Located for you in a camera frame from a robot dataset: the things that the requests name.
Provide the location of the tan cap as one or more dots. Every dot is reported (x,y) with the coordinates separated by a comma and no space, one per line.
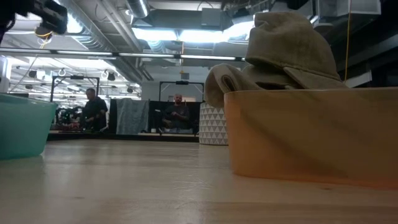
(217,81)
(264,74)
(289,37)

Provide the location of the orange plastic bin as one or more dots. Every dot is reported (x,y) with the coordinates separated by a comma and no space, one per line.
(311,133)

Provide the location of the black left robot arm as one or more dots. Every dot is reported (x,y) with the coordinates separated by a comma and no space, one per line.
(49,15)

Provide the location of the succulent in patterned white pot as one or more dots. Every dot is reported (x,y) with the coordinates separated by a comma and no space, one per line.
(214,124)

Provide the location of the person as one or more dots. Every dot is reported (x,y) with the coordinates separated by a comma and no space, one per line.
(177,116)
(93,113)

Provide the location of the black divider panel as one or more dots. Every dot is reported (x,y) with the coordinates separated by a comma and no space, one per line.
(154,115)

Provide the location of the long ceiling light bar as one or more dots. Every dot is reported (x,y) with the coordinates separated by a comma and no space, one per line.
(205,57)

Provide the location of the grey hanging cloth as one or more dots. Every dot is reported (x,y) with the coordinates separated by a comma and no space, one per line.
(132,115)

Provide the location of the grey ceiling box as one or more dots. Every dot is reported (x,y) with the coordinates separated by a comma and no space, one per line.
(211,17)

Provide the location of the teal plastic bin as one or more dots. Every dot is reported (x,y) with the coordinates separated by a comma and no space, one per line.
(25,130)

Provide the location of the black rig frame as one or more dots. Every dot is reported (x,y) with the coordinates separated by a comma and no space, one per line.
(182,82)
(74,77)

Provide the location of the black metal table frame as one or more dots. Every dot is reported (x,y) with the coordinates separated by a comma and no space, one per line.
(124,137)

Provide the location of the small silver ventilation duct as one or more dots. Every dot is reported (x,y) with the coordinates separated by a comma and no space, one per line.
(138,7)

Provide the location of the large silver ventilation duct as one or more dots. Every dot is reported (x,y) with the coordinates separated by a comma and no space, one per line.
(93,34)

